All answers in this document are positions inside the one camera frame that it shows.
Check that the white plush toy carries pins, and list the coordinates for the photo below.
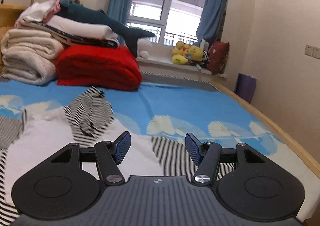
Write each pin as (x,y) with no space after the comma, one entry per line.
(144,47)

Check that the right blue curtain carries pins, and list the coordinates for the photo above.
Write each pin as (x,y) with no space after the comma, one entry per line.
(210,21)

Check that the cream folded quilt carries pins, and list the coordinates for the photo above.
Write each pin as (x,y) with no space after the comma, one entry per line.
(28,56)

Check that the purple bin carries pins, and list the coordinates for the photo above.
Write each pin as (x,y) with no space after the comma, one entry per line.
(245,87)

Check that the white framed window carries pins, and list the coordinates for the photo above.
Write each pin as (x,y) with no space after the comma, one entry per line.
(170,20)

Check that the blue cream patterned bedsheet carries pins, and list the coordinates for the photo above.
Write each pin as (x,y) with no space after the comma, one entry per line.
(222,119)

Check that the white dark-trim folded bedding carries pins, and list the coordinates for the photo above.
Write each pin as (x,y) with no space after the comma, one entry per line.
(72,33)

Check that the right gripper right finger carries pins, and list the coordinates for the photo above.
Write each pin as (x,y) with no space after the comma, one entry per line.
(206,156)

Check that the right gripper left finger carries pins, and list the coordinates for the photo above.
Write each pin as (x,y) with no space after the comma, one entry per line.
(109,155)

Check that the yellow plush toys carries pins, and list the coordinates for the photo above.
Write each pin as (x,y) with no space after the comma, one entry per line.
(186,54)

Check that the white pink folded clothes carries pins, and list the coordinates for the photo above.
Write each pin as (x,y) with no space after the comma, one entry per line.
(39,12)

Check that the dark red cushion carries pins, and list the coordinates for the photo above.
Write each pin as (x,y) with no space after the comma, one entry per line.
(218,56)

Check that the red folded blanket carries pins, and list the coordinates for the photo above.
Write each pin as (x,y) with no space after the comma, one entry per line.
(85,65)

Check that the black white striped shirt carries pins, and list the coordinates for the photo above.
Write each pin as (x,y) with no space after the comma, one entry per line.
(86,120)

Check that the teal shark plush toy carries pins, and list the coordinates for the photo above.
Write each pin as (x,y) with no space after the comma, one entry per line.
(79,13)

